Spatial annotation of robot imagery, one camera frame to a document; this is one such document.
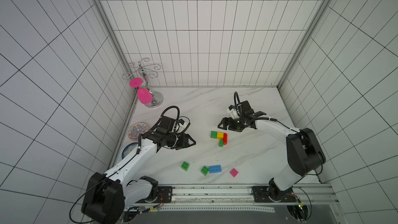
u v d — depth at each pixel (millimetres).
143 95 964
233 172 785
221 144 894
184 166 791
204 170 773
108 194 387
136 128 932
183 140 695
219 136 894
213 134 918
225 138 905
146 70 923
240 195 743
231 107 854
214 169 795
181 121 765
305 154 455
